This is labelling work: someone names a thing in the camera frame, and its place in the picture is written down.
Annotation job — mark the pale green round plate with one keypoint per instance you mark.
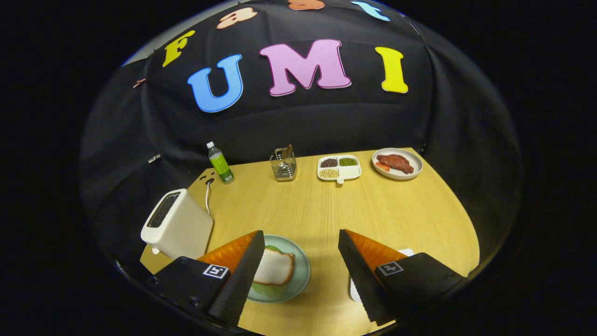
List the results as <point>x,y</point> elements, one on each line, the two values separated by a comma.
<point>302,270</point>

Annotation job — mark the silver backdrop clip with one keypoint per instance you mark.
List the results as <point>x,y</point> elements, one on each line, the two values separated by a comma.
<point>154,158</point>

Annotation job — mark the orange carrot slice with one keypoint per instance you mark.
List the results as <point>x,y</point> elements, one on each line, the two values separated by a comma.
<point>382,166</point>

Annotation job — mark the orange backdrop clip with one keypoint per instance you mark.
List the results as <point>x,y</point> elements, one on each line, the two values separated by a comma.
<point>139,83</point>

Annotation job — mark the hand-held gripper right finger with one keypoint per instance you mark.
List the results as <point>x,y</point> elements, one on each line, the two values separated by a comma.
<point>361,280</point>

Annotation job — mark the white divided bean dish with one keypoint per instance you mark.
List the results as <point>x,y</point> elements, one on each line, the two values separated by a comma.
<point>350,172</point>

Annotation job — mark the bread slice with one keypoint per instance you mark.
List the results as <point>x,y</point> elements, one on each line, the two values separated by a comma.
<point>275,268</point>

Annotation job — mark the green label water bottle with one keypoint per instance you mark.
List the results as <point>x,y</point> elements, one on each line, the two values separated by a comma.
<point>220,165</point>

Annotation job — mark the white round meat plate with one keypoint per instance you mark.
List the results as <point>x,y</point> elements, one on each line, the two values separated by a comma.
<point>416,165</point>

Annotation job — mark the black backdrop cloth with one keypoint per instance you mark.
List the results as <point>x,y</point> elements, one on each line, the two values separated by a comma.
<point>303,121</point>

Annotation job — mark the white toaster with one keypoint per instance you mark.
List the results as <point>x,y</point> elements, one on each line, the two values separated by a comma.
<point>182,228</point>

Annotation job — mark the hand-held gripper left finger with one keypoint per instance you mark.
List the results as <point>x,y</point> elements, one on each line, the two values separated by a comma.
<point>240,284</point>

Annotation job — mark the brown meat slab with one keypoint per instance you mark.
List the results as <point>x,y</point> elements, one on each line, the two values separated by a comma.
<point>396,162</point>

